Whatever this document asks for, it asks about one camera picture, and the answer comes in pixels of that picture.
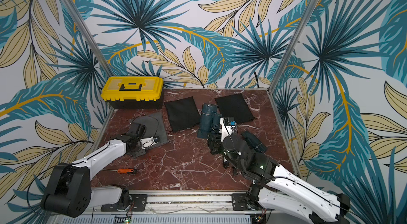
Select black pouch right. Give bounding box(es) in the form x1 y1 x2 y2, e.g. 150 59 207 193
215 93 255 123

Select grey fabric pouch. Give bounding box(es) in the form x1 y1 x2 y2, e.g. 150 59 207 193
127 111 168 149

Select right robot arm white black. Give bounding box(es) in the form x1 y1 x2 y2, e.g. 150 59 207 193
207 134 350 224

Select orange handled screwdriver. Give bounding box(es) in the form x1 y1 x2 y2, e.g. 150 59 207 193
103 169 137 174

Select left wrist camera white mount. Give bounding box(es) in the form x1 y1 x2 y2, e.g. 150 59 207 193
140 137 160 149

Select yellow black toolbox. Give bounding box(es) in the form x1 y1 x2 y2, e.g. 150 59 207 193
101 76 164 110

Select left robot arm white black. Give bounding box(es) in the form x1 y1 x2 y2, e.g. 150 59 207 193
40 122 146 218

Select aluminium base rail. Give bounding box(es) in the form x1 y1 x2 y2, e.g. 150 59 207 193
48 191 313 224

